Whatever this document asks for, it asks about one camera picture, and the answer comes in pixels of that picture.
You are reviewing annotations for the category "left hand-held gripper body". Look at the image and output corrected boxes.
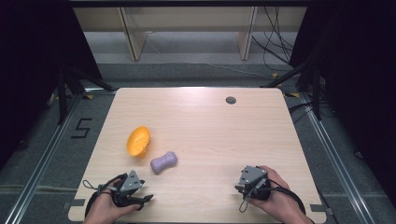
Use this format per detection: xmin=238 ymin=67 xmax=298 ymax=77
xmin=111 ymin=169 xmax=147 ymax=208

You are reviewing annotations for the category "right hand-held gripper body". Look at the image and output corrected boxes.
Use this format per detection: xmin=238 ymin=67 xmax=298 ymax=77
xmin=234 ymin=164 xmax=271 ymax=202

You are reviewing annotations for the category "purple bone-shaped soap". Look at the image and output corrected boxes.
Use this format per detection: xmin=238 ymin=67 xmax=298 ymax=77
xmin=149 ymin=150 xmax=178 ymax=175

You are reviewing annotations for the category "orange plastic bowl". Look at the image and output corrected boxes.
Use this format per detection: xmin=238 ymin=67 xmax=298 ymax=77
xmin=126 ymin=125 xmax=152 ymax=159

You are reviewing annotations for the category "person's right hand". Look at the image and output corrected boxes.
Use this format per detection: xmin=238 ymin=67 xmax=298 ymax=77
xmin=247 ymin=165 xmax=314 ymax=224

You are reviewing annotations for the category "person's left hand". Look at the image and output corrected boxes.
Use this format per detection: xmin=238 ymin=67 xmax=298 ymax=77
xmin=82 ymin=178 xmax=142 ymax=224

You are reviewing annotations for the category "black metal stand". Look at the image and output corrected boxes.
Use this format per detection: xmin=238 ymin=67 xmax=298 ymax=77
xmin=55 ymin=61 xmax=117 ymax=126
xmin=260 ymin=36 xmax=328 ymax=121

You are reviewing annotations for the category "grey cord loop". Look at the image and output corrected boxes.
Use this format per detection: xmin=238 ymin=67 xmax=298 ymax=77
xmin=238 ymin=177 xmax=267 ymax=214
xmin=81 ymin=178 xmax=112 ymax=196

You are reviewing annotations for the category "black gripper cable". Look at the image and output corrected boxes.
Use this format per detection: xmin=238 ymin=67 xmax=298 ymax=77
xmin=266 ymin=178 xmax=307 ymax=216
xmin=83 ymin=173 xmax=129 ymax=219

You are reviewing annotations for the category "metal floor rail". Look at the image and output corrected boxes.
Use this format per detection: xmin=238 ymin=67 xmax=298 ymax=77
xmin=299 ymin=91 xmax=375 ymax=224
xmin=2 ymin=90 xmax=86 ymax=224

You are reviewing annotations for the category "bundle of black floor cables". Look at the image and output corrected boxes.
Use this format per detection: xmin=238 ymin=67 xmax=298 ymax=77
xmin=250 ymin=6 xmax=301 ymax=73

